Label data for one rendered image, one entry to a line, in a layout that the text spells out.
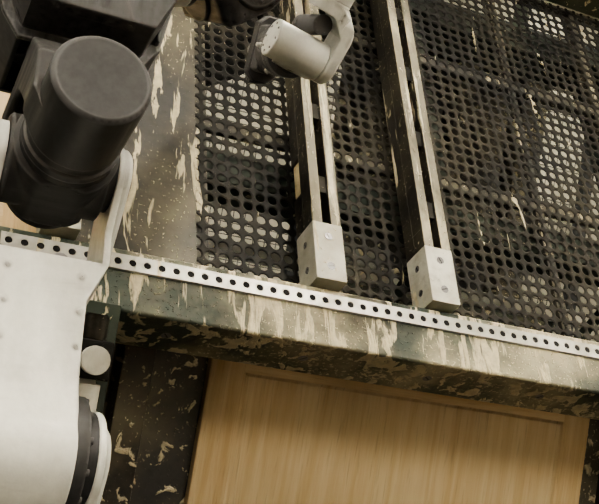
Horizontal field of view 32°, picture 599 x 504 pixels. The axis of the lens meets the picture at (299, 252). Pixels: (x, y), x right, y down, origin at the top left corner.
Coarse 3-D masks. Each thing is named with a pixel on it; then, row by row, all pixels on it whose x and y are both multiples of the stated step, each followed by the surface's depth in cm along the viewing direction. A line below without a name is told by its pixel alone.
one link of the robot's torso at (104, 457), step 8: (104, 424) 119; (104, 432) 118; (104, 440) 118; (104, 448) 117; (104, 456) 117; (104, 464) 117; (96, 472) 116; (104, 472) 118; (96, 480) 116; (104, 480) 119; (96, 488) 117; (96, 496) 117
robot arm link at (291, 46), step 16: (304, 16) 177; (320, 16) 172; (272, 32) 173; (288, 32) 171; (304, 32) 174; (320, 32) 173; (272, 48) 171; (288, 48) 171; (304, 48) 172; (320, 48) 174; (272, 64) 180; (288, 64) 174; (304, 64) 173; (320, 64) 174
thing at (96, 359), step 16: (96, 304) 167; (112, 304) 168; (96, 320) 161; (112, 320) 168; (96, 336) 161; (112, 336) 168; (96, 352) 158; (112, 352) 161; (80, 368) 159; (96, 368) 158; (80, 384) 160; (96, 384) 164; (96, 400) 162
